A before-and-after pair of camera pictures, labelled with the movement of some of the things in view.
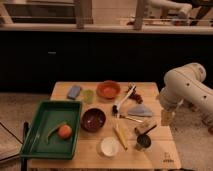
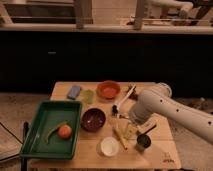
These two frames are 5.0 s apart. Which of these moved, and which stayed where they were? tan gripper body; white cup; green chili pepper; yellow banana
Moved: tan gripper body
Stayed: yellow banana; white cup; green chili pepper
